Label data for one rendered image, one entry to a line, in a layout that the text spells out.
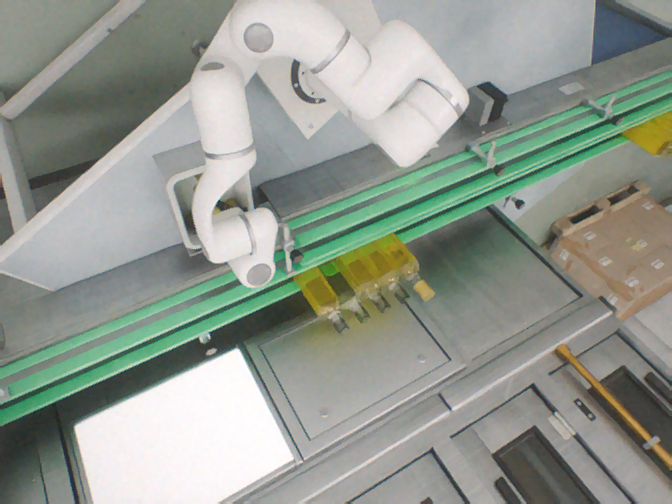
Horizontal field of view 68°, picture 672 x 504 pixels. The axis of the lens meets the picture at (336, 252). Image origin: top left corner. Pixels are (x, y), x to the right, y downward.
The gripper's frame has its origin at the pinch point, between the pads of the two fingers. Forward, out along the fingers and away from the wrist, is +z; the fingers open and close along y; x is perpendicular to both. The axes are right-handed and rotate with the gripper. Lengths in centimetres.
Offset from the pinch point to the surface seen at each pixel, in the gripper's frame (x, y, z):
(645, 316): -319, 391, 68
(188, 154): 15.5, -1.9, -2.0
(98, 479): -38, -44, -24
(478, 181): -14, 72, -11
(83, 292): -11.5, -32.8, 4.4
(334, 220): -7.3, 25.2, -11.6
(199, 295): -16.5, -9.8, -6.8
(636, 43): -1, 164, 10
